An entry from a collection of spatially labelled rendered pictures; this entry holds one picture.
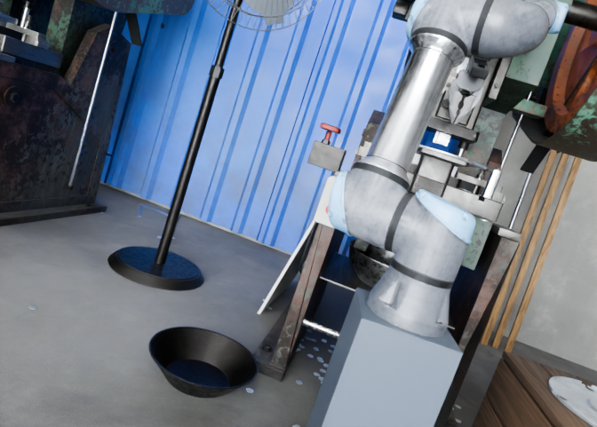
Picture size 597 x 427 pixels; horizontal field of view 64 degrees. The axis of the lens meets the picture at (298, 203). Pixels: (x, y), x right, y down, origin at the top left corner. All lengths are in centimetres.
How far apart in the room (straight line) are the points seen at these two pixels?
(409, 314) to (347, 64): 214
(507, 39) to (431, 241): 41
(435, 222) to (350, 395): 33
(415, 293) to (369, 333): 11
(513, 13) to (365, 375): 70
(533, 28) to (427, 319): 57
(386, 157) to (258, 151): 198
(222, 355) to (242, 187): 159
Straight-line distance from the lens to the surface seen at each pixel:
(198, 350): 149
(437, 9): 103
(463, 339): 146
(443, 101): 156
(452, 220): 85
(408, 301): 86
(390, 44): 285
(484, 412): 142
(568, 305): 307
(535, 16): 106
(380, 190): 88
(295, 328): 147
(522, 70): 160
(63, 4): 239
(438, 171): 148
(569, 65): 207
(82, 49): 237
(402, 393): 90
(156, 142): 309
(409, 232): 86
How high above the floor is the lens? 71
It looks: 8 degrees down
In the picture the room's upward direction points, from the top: 19 degrees clockwise
